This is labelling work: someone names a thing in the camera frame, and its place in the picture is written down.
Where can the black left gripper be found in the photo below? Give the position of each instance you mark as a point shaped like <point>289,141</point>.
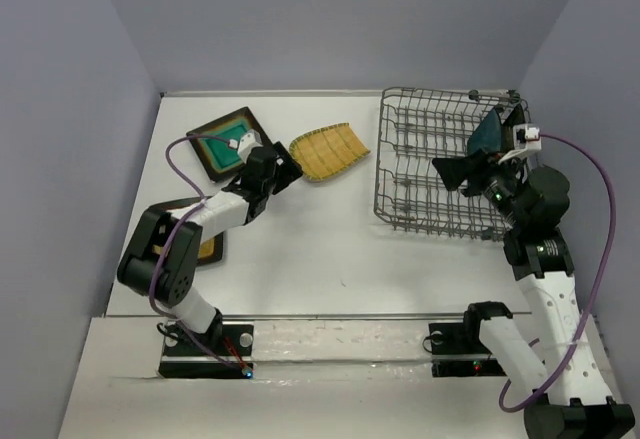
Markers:
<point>288,172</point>

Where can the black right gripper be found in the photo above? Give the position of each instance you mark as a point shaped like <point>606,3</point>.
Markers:
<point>454,170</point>

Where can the dark teal square plate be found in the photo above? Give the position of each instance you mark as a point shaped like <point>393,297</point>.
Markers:
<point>488,135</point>

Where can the black floral square plate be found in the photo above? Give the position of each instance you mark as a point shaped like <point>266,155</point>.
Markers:
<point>515,118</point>

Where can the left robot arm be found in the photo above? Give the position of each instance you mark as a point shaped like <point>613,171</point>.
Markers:
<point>160,260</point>

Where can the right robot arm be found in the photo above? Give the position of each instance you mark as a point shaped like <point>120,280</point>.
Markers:
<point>565,393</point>

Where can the green yellow woven-pattern plate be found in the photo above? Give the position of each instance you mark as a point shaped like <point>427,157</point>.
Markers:
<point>327,152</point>

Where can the black plate with green centre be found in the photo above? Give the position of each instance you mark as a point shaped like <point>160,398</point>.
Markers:
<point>219,161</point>

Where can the black plate with yellow centre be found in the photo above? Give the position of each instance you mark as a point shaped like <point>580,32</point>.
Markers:
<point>212,250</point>

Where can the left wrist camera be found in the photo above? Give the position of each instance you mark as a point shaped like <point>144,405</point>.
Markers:
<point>248,141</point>

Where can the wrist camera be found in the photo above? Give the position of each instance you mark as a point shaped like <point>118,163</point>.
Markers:
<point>524,140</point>
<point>248,141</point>

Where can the grey wire dish rack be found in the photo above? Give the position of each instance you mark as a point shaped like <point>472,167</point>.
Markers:
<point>417,125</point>

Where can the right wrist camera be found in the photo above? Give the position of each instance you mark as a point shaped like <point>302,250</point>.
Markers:
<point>524,140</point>

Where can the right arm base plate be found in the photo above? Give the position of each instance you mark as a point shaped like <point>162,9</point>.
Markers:
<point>453,355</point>

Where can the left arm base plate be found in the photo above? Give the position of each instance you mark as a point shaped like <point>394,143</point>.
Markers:
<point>230,358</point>

